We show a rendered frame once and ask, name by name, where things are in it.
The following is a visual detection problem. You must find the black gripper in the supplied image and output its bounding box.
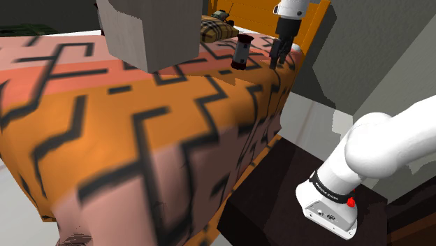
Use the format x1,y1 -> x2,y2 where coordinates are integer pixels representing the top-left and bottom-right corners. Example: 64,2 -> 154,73
269,16 -> 303,71

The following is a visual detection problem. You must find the dark red and white cylinder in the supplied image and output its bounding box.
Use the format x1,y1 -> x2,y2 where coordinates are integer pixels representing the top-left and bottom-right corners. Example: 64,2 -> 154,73
230,33 -> 255,71

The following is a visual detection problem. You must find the tan plaid pillow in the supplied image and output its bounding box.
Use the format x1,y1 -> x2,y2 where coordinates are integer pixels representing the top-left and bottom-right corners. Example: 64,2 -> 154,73
198,15 -> 240,44

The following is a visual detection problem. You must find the small green toy figure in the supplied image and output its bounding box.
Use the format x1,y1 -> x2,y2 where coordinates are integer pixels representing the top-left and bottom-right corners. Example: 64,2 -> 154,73
210,8 -> 236,27

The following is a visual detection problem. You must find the large grey box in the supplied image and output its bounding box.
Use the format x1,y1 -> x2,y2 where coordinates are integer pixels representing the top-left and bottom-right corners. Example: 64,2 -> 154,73
95,0 -> 204,74

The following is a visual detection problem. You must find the dark robot stand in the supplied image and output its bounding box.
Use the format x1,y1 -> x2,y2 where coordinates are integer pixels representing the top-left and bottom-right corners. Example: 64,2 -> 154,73
217,135 -> 389,246

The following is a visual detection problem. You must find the bed with orange patterned blanket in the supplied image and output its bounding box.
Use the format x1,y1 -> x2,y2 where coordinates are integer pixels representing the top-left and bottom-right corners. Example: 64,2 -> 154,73
0,0 -> 332,246

